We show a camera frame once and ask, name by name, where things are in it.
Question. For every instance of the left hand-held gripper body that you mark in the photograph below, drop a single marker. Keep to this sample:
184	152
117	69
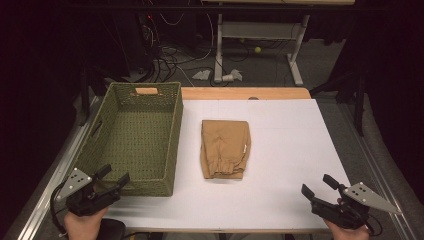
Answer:
75	185

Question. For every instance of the yellow tennis ball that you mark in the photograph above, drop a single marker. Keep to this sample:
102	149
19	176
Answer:
257	49

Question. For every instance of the aluminium rail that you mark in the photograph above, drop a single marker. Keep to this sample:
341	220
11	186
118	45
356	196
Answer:
376	156
50	186

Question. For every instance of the brown pants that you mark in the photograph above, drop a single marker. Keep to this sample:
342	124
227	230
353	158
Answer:
225	146

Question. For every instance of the white paper roll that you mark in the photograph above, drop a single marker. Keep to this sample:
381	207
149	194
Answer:
231	76

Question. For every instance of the black stool seat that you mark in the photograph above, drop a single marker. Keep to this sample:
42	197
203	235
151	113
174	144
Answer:
111	230

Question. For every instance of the person's left hand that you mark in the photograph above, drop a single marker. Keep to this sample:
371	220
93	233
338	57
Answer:
83	226

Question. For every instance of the white table mat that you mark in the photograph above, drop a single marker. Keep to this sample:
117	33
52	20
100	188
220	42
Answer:
286	150

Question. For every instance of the black metal stand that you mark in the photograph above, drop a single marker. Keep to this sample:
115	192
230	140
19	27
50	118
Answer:
358	100

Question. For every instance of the black computer tower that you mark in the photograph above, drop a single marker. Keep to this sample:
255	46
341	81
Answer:
133	43

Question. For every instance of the green woven basket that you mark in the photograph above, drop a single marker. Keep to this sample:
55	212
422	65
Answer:
136	140

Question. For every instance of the white metal desk frame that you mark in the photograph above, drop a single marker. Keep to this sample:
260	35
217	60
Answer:
260	30

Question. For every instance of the person's right hand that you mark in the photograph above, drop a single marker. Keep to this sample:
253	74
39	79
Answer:
346	233

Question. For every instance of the crumpled white paper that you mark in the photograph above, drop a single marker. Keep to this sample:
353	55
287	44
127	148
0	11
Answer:
202	75

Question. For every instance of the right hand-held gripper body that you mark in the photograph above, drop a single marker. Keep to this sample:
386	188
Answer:
360	200

